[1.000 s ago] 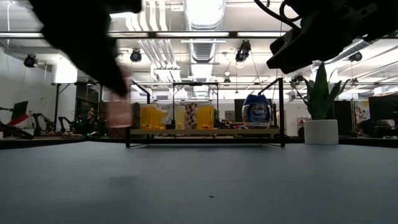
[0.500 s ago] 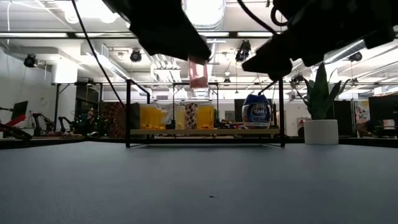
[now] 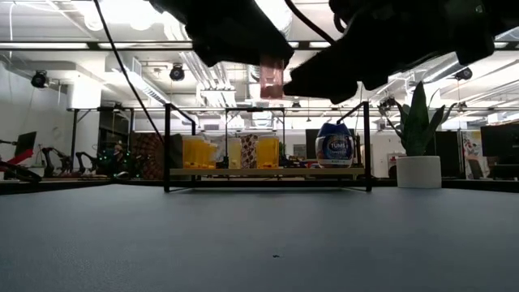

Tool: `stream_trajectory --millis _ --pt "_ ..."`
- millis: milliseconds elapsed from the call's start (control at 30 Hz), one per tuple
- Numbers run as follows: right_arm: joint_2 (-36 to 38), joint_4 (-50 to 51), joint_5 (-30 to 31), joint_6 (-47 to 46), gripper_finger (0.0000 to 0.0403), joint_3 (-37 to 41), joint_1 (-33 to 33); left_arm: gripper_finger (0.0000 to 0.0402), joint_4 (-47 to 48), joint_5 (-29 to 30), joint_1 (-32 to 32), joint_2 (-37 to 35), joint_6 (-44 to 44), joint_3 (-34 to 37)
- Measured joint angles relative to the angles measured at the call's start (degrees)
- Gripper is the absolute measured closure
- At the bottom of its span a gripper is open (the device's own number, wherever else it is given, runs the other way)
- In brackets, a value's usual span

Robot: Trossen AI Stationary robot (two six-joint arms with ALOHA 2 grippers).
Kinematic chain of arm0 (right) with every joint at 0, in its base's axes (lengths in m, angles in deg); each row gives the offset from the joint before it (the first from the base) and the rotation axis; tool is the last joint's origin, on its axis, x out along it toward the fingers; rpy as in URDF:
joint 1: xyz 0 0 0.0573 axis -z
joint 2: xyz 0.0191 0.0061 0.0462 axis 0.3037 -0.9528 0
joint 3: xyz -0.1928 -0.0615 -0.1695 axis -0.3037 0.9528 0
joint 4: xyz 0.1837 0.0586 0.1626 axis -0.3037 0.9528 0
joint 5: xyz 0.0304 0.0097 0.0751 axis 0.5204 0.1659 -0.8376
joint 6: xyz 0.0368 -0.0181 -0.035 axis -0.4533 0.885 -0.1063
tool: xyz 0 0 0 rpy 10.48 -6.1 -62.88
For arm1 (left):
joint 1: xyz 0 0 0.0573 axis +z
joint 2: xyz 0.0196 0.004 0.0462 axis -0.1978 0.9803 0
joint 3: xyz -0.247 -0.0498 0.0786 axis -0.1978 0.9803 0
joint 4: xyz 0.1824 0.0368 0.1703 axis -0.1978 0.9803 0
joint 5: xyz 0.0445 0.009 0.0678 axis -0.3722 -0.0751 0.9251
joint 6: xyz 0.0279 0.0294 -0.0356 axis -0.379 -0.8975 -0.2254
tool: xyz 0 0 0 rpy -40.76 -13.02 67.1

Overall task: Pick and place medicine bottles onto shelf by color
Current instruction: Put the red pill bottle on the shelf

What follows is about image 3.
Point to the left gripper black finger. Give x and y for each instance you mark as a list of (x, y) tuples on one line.
[(267, 44)]

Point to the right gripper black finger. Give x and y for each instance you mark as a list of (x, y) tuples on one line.
[(324, 77)]

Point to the blue Tums bottle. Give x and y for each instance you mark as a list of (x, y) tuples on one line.
[(334, 146)]

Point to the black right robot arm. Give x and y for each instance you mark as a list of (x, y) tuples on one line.
[(511, 10)]

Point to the green snake plant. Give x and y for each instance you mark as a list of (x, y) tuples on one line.
[(417, 121)]

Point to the brown floral cloth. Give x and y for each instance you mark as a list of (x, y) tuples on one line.
[(250, 150)]

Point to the black standing panel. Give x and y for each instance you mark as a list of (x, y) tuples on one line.
[(452, 154)]

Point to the overhead LED light bar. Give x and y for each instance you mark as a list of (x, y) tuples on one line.
[(81, 45)]

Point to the white plant pot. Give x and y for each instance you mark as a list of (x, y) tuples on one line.
[(419, 172)]

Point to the white floral cloth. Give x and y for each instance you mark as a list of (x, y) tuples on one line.
[(471, 158)]

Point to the dark mandala tapestry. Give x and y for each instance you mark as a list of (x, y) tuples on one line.
[(152, 156)]

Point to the black storage rack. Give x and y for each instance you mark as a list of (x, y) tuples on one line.
[(109, 130)]

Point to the red angled bar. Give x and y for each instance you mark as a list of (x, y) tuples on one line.
[(20, 156)]

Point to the black ceiling-hung camera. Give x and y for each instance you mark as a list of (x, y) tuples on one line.
[(177, 73), (38, 80), (463, 74)]

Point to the black background rig frame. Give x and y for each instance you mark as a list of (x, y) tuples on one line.
[(255, 109)]

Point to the wooden shelf with black frame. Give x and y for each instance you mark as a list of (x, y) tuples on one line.
[(292, 171)]

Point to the white duct with grille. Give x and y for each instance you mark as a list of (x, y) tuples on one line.
[(111, 65)]

